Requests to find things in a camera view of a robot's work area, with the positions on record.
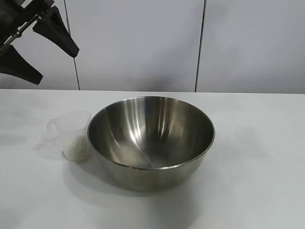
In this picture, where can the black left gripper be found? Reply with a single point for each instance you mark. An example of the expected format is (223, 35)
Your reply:
(35, 3)

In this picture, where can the clear plastic cup with rice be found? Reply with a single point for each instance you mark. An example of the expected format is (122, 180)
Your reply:
(76, 150)

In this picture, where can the stainless steel mixing bowl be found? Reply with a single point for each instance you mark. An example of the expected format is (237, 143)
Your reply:
(143, 133)

